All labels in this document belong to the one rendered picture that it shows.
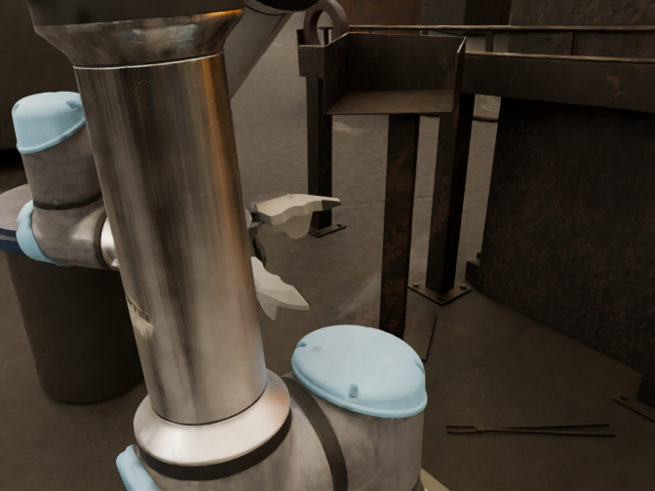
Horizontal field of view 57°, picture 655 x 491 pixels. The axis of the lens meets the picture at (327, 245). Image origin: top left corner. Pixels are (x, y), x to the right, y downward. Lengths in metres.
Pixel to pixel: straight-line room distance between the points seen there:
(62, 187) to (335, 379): 0.36
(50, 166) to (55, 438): 0.82
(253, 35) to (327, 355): 0.27
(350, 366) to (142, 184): 0.25
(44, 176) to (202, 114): 0.36
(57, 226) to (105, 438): 0.73
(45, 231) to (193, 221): 0.38
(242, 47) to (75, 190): 0.26
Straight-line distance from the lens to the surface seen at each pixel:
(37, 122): 0.68
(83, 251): 0.71
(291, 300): 0.58
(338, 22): 1.87
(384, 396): 0.50
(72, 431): 1.42
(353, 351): 0.54
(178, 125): 0.35
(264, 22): 0.50
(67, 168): 0.69
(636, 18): 1.42
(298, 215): 0.67
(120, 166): 0.36
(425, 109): 1.26
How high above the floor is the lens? 0.92
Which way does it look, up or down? 27 degrees down
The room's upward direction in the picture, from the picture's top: straight up
